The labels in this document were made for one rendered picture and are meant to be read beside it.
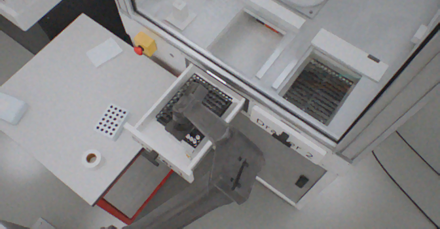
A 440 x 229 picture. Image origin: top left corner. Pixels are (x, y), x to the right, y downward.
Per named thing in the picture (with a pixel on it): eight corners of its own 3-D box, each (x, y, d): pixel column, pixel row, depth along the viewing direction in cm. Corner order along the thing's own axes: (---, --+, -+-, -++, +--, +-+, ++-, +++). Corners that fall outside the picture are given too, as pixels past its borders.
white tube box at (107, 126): (114, 141, 149) (112, 138, 145) (95, 133, 150) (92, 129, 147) (131, 114, 153) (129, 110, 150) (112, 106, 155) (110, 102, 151)
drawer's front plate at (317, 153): (317, 165, 139) (325, 156, 129) (249, 120, 147) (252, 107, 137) (319, 161, 140) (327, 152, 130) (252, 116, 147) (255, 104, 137)
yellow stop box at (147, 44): (148, 58, 155) (145, 48, 148) (135, 49, 157) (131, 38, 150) (157, 50, 156) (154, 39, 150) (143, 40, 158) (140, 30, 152)
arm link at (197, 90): (181, 103, 108) (202, 123, 111) (201, 73, 113) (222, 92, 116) (163, 108, 118) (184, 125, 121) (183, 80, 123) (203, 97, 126)
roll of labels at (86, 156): (82, 155, 146) (79, 152, 143) (101, 149, 147) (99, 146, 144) (86, 173, 144) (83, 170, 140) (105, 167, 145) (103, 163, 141)
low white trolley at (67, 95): (132, 231, 208) (91, 205, 139) (50, 163, 223) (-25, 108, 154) (200, 147, 227) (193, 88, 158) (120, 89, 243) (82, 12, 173)
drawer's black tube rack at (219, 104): (195, 150, 139) (194, 145, 134) (157, 123, 144) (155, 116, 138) (232, 105, 147) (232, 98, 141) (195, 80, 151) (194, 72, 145)
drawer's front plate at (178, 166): (190, 183, 136) (188, 175, 126) (128, 136, 143) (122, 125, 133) (194, 179, 137) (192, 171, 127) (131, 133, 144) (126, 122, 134)
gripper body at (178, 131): (164, 129, 126) (162, 120, 119) (184, 108, 130) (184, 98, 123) (179, 142, 125) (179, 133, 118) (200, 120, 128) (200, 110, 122)
